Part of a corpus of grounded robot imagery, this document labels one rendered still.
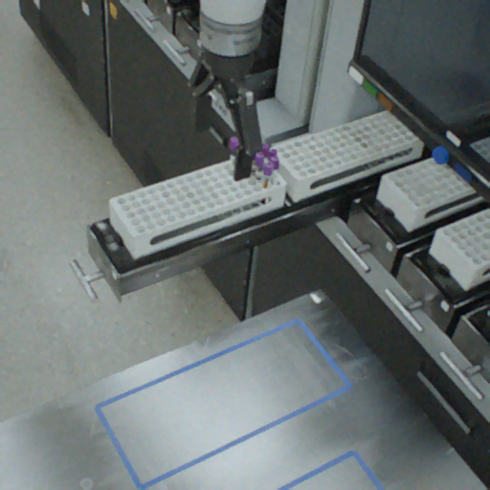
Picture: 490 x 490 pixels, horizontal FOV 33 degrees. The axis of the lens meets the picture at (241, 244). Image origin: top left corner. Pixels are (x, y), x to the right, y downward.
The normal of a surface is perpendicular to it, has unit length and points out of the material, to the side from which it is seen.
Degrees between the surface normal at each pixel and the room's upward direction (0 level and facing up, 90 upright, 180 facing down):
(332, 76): 90
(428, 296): 90
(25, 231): 0
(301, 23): 90
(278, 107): 0
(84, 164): 0
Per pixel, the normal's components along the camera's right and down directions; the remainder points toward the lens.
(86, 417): 0.07, -0.69
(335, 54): -0.86, 0.32
